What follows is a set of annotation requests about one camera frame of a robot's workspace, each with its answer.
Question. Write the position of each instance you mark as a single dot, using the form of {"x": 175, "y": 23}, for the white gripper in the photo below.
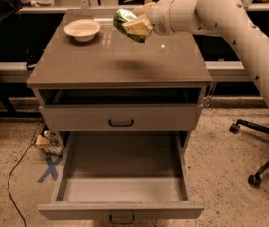
{"x": 159, "y": 17}

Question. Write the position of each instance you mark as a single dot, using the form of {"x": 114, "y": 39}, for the green soda can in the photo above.
{"x": 123, "y": 16}

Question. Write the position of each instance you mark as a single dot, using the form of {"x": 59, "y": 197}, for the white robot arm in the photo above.
{"x": 225, "y": 18}

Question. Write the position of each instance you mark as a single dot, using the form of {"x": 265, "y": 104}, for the grey drawer cabinet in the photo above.
{"x": 114, "y": 70}

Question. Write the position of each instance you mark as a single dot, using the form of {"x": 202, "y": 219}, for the open grey drawer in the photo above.
{"x": 122, "y": 177}

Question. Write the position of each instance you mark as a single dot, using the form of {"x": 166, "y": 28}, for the white paper bowl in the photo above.
{"x": 82, "y": 30}

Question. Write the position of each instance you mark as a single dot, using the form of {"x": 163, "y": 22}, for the black office chair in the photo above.
{"x": 259, "y": 145}

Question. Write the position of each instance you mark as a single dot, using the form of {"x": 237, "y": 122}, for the wire basket with items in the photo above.
{"x": 47, "y": 142}

